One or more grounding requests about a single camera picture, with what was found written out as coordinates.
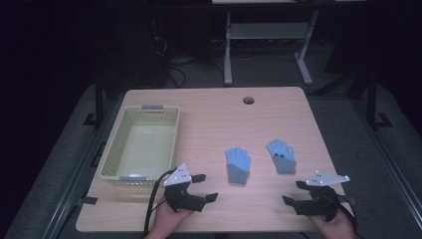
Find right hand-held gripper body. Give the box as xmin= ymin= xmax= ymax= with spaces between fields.
xmin=296 ymin=169 xmax=351 ymax=223

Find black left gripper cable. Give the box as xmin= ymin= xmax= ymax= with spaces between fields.
xmin=143 ymin=168 xmax=177 ymax=239

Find white metal desk frame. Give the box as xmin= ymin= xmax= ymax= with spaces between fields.
xmin=212 ymin=0 xmax=366 ymax=88

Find plain blue knit glove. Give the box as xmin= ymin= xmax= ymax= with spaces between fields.
xmin=224 ymin=146 xmax=252 ymax=186

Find pale yellow plastic basket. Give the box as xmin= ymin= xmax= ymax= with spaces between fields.
xmin=99 ymin=105 xmax=181 ymax=186

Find person's right hand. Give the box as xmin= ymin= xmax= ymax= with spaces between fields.
xmin=307 ymin=208 xmax=356 ymax=239

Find grey metal floor rail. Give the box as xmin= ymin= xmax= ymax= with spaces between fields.
xmin=41 ymin=99 xmax=115 ymax=239
xmin=352 ymin=99 xmax=422 ymax=230

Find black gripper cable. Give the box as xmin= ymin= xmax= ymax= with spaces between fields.
xmin=337 ymin=193 xmax=359 ymax=233
xmin=143 ymin=168 xmax=177 ymax=239

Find person's left hand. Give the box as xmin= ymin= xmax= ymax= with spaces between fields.
xmin=145 ymin=200 xmax=193 ymax=239

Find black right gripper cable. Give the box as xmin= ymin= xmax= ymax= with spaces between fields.
xmin=337 ymin=193 xmax=359 ymax=233

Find blue knit glove dark dots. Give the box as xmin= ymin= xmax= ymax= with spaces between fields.
xmin=266 ymin=138 xmax=297 ymax=175

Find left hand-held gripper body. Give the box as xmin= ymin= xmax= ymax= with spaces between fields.
xmin=162 ymin=162 xmax=207 ymax=213

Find black metal stand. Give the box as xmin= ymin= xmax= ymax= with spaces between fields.
xmin=83 ymin=74 xmax=105 ymax=128
xmin=366 ymin=71 xmax=393 ymax=130

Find tangle of floor cables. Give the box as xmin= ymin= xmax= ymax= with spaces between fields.
xmin=162 ymin=56 xmax=227 ymax=89

